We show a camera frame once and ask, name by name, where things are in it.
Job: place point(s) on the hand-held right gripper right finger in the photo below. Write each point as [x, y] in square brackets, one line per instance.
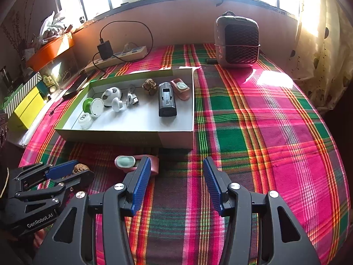
[213, 183]

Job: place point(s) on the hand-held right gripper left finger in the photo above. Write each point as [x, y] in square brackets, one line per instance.
[140, 183]

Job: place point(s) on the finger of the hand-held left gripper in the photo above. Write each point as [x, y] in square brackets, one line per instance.
[59, 169]
[82, 180]

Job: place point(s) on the brown walnut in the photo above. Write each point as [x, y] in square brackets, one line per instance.
[149, 86]
[80, 168]

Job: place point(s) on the pink clip gadget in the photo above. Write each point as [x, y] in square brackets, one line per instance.
[180, 88]
[124, 161]

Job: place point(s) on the shallow cardboard box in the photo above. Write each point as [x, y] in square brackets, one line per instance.
[124, 139]

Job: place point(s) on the white ribbed cap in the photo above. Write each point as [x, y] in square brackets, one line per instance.
[85, 120]

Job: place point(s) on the green and white spool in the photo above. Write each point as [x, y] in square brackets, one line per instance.
[97, 107]

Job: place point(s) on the small usb adapter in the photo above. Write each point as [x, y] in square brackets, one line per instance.
[132, 98]

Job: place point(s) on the black rectangular device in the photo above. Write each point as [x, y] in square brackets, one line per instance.
[167, 99]

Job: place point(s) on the yellow box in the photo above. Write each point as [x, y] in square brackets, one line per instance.
[26, 108]

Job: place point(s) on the black power bank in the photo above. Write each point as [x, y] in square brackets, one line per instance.
[75, 87]

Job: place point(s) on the plaid cloth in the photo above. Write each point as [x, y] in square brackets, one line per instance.
[262, 116]

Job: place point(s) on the striped box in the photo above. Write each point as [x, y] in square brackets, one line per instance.
[22, 88]

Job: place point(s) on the white round gadget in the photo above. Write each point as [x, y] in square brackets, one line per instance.
[111, 95]

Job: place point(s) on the orange tray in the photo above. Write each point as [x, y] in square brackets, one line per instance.
[49, 53]

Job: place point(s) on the black charger adapter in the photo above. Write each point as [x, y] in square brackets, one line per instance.
[105, 49]

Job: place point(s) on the white power strip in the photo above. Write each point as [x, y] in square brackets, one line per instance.
[129, 55]

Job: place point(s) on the white plug adapter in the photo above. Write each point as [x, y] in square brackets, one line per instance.
[128, 47]

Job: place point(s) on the grey desk heater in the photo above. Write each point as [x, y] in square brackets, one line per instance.
[237, 41]

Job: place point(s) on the plastic plant bag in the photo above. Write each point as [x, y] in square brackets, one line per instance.
[52, 24]

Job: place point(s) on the spotted curtain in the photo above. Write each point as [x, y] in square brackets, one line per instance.
[325, 49]

